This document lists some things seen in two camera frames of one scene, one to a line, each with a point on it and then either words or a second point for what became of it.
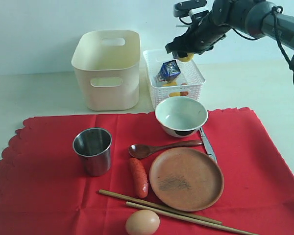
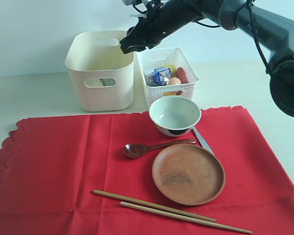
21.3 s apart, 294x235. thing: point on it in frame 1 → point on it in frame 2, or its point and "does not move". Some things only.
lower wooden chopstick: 189,218 does not move
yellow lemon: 186,58 → 173,70
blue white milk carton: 168,71 → 159,76
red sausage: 139,177 → 181,74
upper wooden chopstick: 158,206 does not move
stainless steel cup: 94,145 → 108,82
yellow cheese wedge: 170,84 → 169,93
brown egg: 142,222 → 174,81
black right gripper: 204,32 → 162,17
